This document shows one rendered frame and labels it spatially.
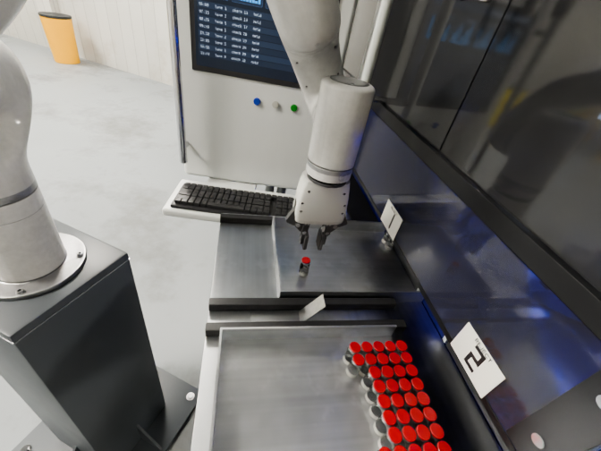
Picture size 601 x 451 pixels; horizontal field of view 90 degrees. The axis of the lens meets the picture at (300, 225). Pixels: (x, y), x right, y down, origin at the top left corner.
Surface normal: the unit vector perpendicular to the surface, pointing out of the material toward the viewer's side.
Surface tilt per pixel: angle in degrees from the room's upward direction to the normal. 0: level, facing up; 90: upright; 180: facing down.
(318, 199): 91
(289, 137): 90
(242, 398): 0
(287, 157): 90
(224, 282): 0
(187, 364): 0
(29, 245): 90
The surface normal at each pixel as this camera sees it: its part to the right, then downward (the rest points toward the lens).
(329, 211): 0.17, 0.67
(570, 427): -0.98, -0.05
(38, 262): 0.82, 0.45
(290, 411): 0.16, -0.78
